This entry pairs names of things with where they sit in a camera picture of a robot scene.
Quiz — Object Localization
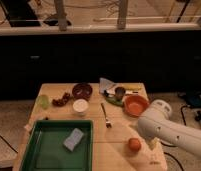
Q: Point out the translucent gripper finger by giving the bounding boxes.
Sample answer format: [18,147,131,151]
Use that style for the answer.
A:
[147,138,158,150]

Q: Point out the red apple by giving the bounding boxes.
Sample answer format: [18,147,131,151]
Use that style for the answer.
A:
[128,138,141,152]

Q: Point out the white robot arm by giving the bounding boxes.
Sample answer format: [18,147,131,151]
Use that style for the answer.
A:
[136,99,201,158]

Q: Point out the small metal cup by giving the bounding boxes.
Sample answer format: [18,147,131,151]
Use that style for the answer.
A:
[115,87,126,100]

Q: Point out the white paper cup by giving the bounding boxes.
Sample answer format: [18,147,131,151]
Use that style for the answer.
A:
[73,99,89,115]

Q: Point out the green plastic cup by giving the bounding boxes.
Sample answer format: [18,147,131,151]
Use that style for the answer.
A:
[36,95,49,109]

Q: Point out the orange plastic bowl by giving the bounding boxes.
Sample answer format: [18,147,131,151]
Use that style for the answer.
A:
[124,95,149,117]

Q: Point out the dark blue object on floor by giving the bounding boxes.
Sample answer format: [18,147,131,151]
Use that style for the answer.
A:
[178,92,201,108]

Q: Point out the white crumpled napkin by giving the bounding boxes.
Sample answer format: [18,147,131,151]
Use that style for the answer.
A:
[99,78,115,93]

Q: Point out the grey blue sponge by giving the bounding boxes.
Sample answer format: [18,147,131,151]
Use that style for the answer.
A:
[63,128,84,151]

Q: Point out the dark red bowl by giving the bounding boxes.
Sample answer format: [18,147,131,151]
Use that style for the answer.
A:
[72,83,93,100]

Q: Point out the dark red grape bunch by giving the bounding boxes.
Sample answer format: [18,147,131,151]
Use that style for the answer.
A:
[52,93,71,107]

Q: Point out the green plastic tray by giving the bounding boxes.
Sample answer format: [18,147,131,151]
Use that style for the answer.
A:
[19,120,93,171]

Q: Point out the black power cable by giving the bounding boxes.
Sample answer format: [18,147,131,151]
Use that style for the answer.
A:
[159,104,201,171]

